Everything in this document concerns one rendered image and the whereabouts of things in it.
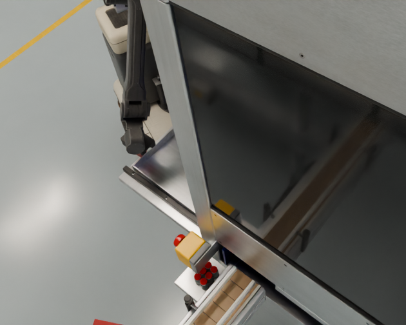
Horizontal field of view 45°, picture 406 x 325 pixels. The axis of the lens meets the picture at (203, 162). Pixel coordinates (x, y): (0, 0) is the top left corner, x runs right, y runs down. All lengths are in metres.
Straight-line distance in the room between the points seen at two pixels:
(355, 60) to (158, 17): 0.32
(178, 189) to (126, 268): 0.97
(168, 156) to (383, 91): 1.19
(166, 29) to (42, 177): 2.24
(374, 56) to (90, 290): 2.13
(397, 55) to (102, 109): 2.68
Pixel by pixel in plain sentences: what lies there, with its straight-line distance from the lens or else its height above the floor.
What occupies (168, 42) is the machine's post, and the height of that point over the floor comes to 1.72.
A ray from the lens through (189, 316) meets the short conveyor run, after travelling 1.36.
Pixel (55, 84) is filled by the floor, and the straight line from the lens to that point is 3.36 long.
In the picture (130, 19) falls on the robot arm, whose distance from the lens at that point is 1.37.
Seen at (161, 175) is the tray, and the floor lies 0.88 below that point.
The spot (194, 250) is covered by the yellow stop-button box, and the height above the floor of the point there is 1.03.
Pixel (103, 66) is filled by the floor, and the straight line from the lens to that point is 3.35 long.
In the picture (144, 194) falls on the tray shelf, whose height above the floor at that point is 0.88.
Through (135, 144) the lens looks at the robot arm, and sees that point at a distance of 1.45.
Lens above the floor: 2.23
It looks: 55 degrees down
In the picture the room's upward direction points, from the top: 11 degrees counter-clockwise
